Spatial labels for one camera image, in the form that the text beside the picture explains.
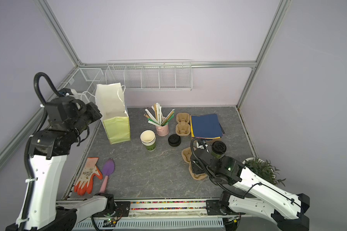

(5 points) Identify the potted green plant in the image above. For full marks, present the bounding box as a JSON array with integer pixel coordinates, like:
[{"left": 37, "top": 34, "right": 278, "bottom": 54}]
[{"left": 243, "top": 157, "right": 285, "bottom": 186}]

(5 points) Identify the white wrapped straw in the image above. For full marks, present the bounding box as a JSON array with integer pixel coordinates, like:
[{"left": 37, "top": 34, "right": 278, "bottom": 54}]
[{"left": 153, "top": 103, "right": 162, "bottom": 126}]

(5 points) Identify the illustrated paper bag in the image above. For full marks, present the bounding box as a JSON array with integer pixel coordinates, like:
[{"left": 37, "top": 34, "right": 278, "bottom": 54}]
[{"left": 90, "top": 83, "right": 131, "bottom": 144}]

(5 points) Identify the brown pulp cup carrier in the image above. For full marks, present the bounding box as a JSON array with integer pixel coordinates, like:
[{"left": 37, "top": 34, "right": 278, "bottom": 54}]
[{"left": 181, "top": 147, "right": 207, "bottom": 181}]

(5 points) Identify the green paper coffee cup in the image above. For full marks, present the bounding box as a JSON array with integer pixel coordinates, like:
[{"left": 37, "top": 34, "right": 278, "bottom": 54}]
[{"left": 211, "top": 141, "right": 227, "bottom": 159}]

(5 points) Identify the long white wire shelf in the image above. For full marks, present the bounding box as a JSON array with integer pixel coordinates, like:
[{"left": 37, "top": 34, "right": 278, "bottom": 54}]
[{"left": 104, "top": 59, "right": 193, "bottom": 90}]

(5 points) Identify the green wrapped straw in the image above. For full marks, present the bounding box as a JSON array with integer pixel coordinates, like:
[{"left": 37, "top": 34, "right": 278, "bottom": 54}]
[{"left": 161, "top": 109, "right": 175, "bottom": 127}]

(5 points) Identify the black cup lid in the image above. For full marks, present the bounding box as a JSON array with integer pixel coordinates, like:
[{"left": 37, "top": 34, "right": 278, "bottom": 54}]
[{"left": 212, "top": 141, "right": 227, "bottom": 155}]

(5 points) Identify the purple pink garden trowel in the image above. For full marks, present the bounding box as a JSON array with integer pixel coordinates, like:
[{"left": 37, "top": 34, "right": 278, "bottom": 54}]
[{"left": 99, "top": 158, "right": 115, "bottom": 193}]

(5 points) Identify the pink straw holder cup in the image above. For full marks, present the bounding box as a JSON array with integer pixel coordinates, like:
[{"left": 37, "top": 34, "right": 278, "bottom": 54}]
[{"left": 156, "top": 123, "right": 169, "bottom": 137}]

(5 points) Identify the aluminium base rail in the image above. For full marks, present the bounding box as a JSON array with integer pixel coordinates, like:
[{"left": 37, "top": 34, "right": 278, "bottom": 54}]
[{"left": 43, "top": 197, "right": 296, "bottom": 231}]

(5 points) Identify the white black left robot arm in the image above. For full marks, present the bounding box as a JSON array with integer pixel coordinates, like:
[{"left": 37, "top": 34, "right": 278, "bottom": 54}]
[{"left": 7, "top": 72, "right": 116, "bottom": 231}]

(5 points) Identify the stack of paper cups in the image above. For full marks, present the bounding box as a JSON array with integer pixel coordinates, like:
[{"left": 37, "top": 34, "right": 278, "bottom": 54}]
[{"left": 140, "top": 130, "right": 156, "bottom": 151}]

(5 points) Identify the stack of pulp carriers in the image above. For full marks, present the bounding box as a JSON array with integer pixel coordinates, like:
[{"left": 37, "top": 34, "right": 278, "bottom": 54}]
[{"left": 175, "top": 113, "right": 191, "bottom": 136}]

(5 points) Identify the small white mesh basket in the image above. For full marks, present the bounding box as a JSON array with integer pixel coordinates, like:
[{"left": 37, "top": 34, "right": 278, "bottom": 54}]
[{"left": 62, "top": 68, "right": 107, "bottom": 104}]

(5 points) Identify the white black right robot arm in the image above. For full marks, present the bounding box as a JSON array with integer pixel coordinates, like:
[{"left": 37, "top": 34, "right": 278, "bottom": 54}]
[{"left": 190, "top": 138, "right": 310, "bottom": 231}]

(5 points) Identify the red white glove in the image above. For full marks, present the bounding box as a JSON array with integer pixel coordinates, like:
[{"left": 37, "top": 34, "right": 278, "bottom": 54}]
[{"left": 74, "top": 157, "right": 103, "bottom": 195}]

